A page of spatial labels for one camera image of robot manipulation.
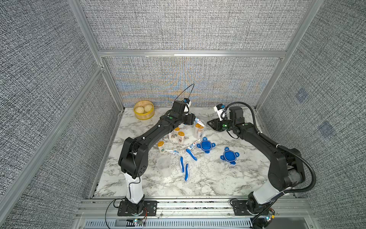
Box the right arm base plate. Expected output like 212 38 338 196
229 198 274 216

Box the orange cap bottle two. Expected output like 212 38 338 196
172 127 180 139

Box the left cream dumpling bun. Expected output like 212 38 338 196
134 106 145 114

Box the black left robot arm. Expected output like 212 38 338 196
118 98 195 214

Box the aluminium front rail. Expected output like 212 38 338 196
72 196 320 229

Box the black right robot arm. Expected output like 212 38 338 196
208 102 317 216

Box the yellow bamboo steamer basket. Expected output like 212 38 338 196
133 100 155 120

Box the orange cap bottle four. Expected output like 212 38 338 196
157 141 165 153

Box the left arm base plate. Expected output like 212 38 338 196
117 200 158 217

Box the clear plastic container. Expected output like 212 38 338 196
193 121 206 140
156 156 172 177

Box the toothpaste tube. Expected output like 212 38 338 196
187 139 200 150
165 149 179 155
194 117 206 127

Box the right cream dumpling bun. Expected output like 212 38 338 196
144 104 153 113

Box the cream dumpling bun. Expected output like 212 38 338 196
134 106 145 114
144 104 153 113

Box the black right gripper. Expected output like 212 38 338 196
207 116 236 132

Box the blue lid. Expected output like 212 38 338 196
220 147 240 165
196 137 216 154

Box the orange cap bottle three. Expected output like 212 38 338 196
178 131 185 144

